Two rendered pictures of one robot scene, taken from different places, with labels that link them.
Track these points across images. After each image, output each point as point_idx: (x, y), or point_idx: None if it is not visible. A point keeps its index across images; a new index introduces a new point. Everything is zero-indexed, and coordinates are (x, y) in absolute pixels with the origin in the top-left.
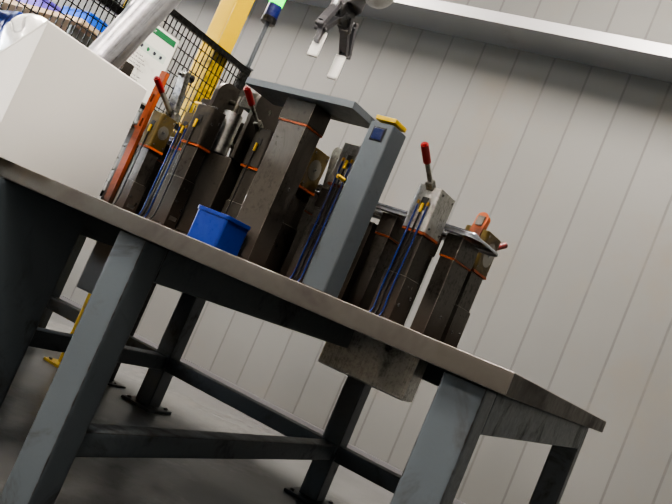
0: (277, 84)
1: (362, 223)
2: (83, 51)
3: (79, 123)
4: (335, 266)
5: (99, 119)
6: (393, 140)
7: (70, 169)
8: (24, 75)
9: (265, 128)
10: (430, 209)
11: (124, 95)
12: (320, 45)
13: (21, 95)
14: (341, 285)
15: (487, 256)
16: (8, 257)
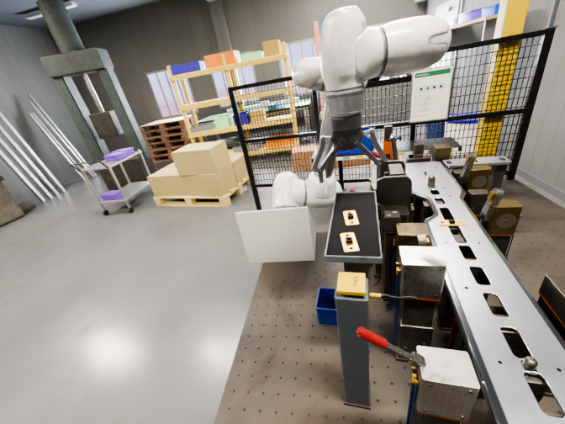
0: (333, 207)
1: (356, 367)
2: (258, 213)
3: (280, 238)
4: (345, 389)
5: (288, 232)
6: (345, 309)
7: (290, 255)
8: (241, 235)
9: (394, 200)
10: (419, 390)
11: (294, 216)
12: (324, 185)
13: (245, 241)
14: (366, 400)
15: None
16: None
